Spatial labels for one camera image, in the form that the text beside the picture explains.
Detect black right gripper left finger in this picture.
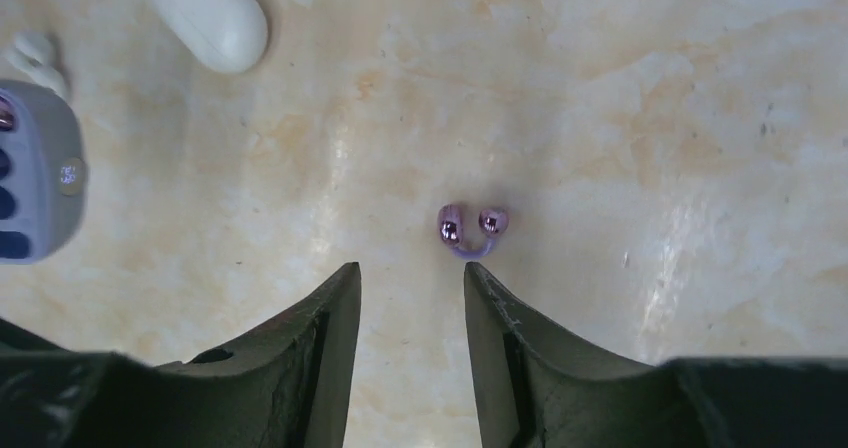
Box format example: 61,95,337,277
1,262,362,447

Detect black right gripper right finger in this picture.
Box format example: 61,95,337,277
464,262,847,447

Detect lavender charging case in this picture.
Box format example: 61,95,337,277
1,79,88,265

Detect white oval charging case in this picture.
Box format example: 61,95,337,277
152,0,269,74

